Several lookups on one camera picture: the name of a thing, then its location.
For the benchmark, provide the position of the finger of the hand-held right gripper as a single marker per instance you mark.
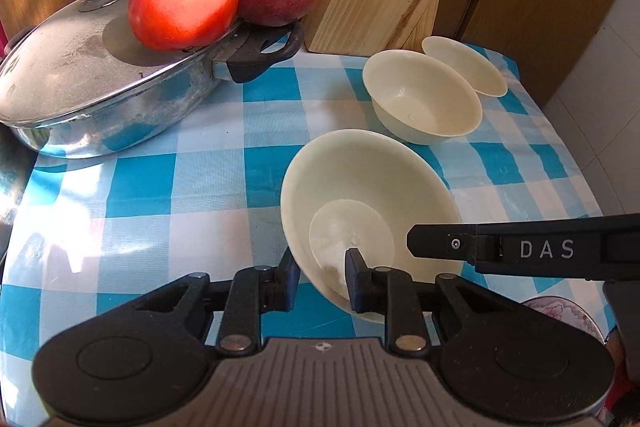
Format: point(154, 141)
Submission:
point(440, 243)

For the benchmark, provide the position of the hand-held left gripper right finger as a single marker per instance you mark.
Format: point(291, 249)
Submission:
point(354, 281)

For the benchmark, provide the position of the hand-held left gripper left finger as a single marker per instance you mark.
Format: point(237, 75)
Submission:
point(287, 281)

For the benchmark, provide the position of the white plate with pink flowers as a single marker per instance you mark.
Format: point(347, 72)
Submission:
point(555, 309)

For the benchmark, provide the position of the cream bowl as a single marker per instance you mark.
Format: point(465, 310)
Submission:
point(350, 177)
point(472, 64)
point(425, 97)

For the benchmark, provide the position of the blue checkered tablecloth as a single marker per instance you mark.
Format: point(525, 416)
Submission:
point(150, 207)

